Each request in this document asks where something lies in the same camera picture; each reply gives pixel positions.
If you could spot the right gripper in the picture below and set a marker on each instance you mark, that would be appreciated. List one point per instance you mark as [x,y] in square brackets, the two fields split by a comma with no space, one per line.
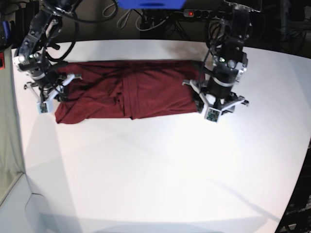
[50,87]

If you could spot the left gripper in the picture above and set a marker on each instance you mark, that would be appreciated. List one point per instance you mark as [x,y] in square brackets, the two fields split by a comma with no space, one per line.
[216,92]

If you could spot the dark red t-shirt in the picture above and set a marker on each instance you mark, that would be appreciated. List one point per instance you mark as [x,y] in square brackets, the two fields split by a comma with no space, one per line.
[127,89]

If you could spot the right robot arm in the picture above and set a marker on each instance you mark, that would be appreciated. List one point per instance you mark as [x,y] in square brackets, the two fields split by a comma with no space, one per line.
[32,58]

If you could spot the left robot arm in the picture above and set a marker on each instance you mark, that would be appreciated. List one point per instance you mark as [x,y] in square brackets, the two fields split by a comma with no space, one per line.
[226,41]

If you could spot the red and black device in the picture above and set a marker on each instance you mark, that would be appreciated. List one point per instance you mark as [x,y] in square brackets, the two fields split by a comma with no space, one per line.
[2,61]

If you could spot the grey fabric side panel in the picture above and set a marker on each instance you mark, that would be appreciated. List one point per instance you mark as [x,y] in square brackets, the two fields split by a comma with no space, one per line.
[11,158]

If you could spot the black power strip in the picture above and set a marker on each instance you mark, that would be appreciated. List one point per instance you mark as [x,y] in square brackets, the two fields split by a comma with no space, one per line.
[192,13]

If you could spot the blue box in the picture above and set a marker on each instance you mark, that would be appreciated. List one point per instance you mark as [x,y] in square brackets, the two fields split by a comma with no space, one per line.
[151,4]

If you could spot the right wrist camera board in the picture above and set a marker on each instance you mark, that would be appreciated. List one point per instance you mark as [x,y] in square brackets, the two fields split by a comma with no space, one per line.
[43,107]

